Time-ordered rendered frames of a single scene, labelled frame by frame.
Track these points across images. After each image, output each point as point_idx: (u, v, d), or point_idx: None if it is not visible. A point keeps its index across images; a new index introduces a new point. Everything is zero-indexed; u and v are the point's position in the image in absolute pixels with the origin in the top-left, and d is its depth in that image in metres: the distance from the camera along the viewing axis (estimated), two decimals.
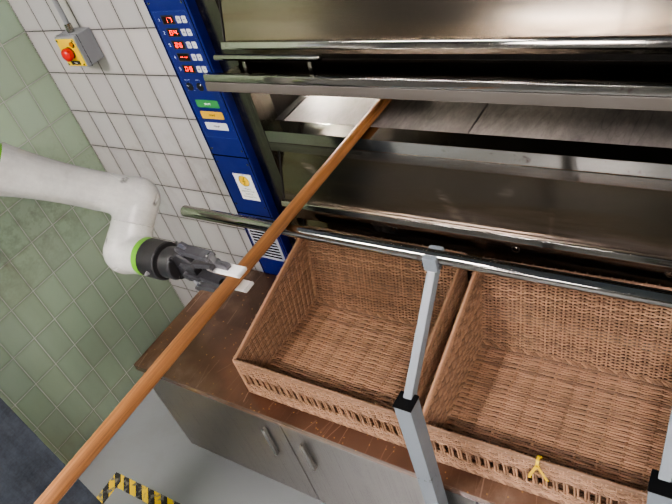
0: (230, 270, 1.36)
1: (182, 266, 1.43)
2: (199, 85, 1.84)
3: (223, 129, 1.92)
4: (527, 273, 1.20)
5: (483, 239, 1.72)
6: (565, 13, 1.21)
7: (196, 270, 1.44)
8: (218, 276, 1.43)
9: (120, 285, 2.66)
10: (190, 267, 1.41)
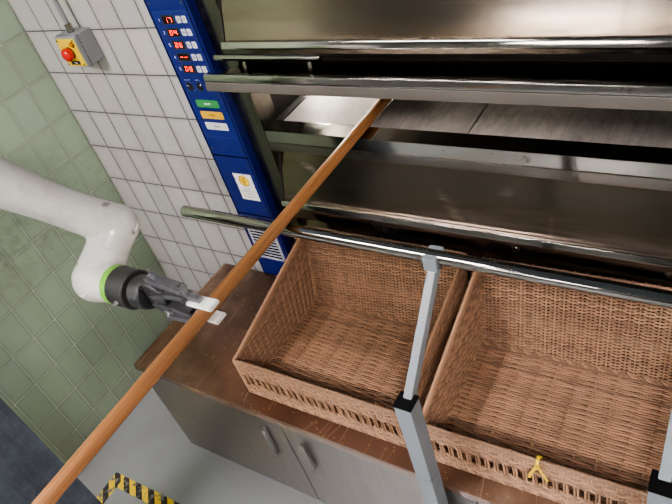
0: (202, 303, 1.30)
1: (152, 296, 1.36)
2: (199, 85, 1.84)
3: (223, 129, 1.92)
4: (527, 273, 1.20)
5: (483, 239, 1.72)
6: (565, 13, 1.21)
7: (167, 300, 1.38)
8: (189, 306, 1.37)
9: None
10: (160, 298, 1.35)
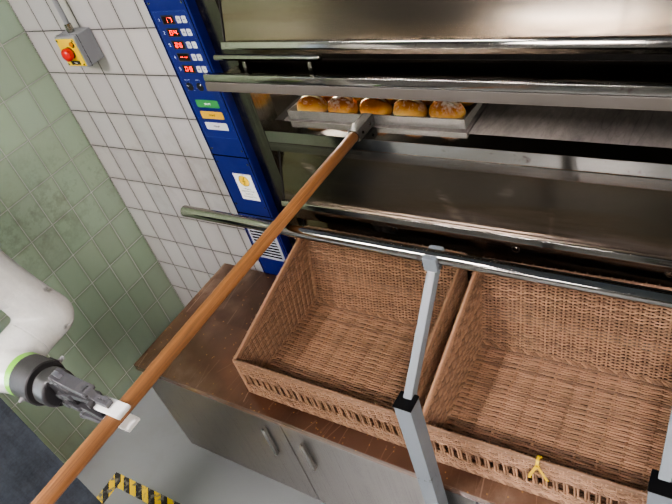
0: (111, 408, 1.14)
1: (59, 395, 1.20)
2: (199, 85, 1.84)
3: (223, 129, 1.92)
4: (527, 273, 1.20)
5: (483, 239, 1.72)
6: (565, 13, 1.21)
7: (77, 399, 1.22)
8: None
9: (120, 285, 2.66)
10: (68, 398, 1.19)
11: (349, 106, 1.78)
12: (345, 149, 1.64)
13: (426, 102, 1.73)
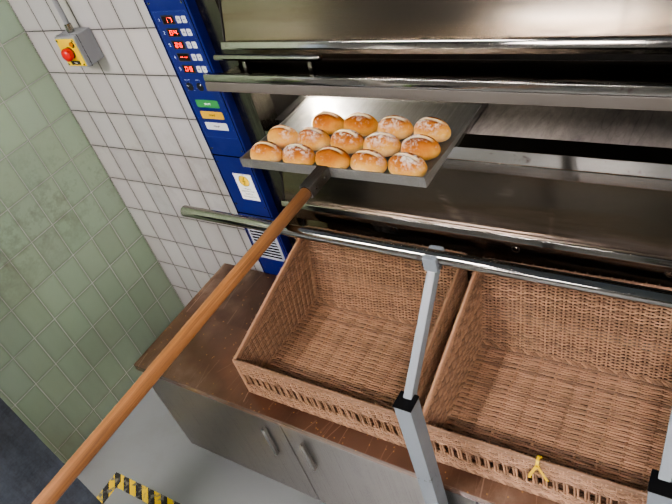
0: None
1: None
2: (199, 85, 1.84)
3: (223, 129, 1.92)
4: (527, 273, 1.20)
5: (483, 239, 1.72)
6: (565, 13, 1.21)
7: None
8: None
9: (120, 285, 2.66)
10: None
11: (304, 157, 1.64)
12: (295, 208, 1.50)
13: (386, 154, 1.58)
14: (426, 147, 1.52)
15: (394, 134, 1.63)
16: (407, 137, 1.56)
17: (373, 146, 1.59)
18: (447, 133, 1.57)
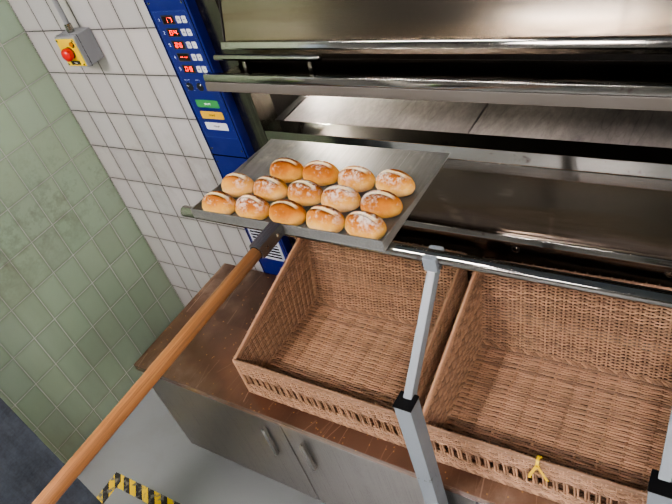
0: None
1: None
2: (199, 85, 1.84)
3: (223, 129, 1.92)
4: (527, 273, 1.20)
5: (483, 239, 1.72)
6: (565, 13, 1.21)
7: None
8: None
9: (120, 285, 2.66)
10: None
11: (258, 210, 1.52)
12: (242, 272, 1.37)
13: (345, 209, 1.46)
14: (386, 205, 1.39)
15: (354, 186, 1.50)
16: (367, 192, 1.44)
17: (331, 201, 1.46)
18: (410, 188, 1.44)
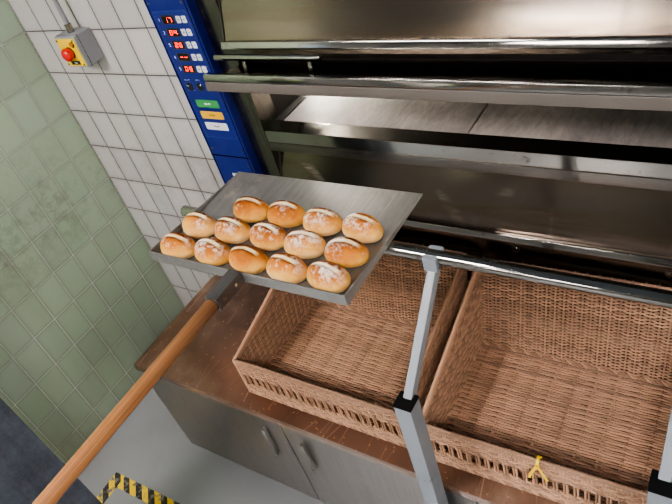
0: None
1: None
2: (199, 85, 1.84)
3: (223, 129, 1.92)
4: (527, 273, 1.20)
5: (483, 239, 1.72)
6: (565, 13, 1.21)
7: None
8: None
9: (120, 285, 2.66)
10: None
11: (217, 255, 1.42)
12: (196, 327, 1.28)
13: (309, 256, 1.37)
14: (351, 254, 1.30)
15: (320, 230, 1.41)
16: (332, 239, 1.34)
17: (294, 247, 1.37)
18: (378, 234, 1.35)
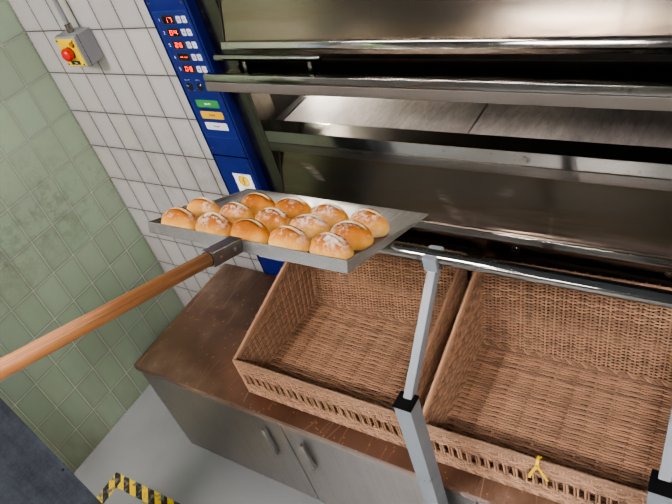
0: None
1: None
2: (199, 85, 1.84)
3: (223, 129, 1.92)
4: (527, 273, 1.20)
5: (483, 239, 1.72)
6: (565, 13, 1.21)
7: None
8: None
9: (120, 285, 2.66)
10: None
11: (220, 226, 1.41)
12: (188, 270, 1.23)
13: (312, 238, 1.37)
14: (357, 234, 1.31)
15: (326, 222, 1.42)
16: (339, 223, 1.36)
17: (299, 227, 1.37)
18: (384, 228, 1.37)
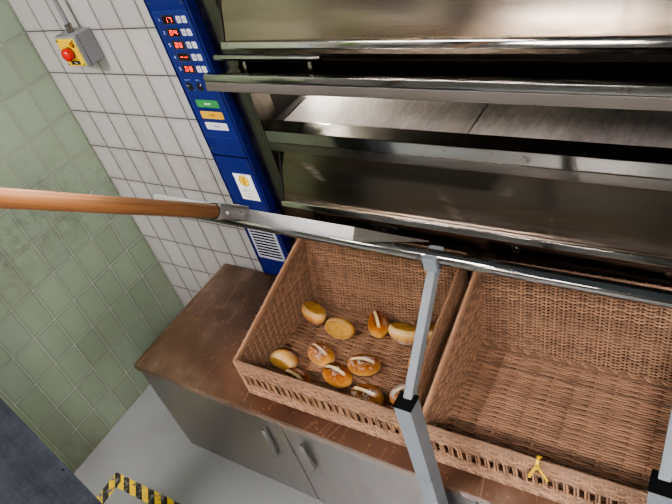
0: None
1: None
2: (199, 85, 1.84)
3: (223, 129, 1.92)
4: (527, 273, 1.20)
5: (483, 239, 1.72)
6: (565, 13, 1.21)
7: None
8: None
9: (120, 285, 2.66)
10: None
11: (352, 325, 1.97)
12: (195, 207, 1.22)
13: None
14: None
15: None
16: (393, 388, 1.74)
17: None
18: None
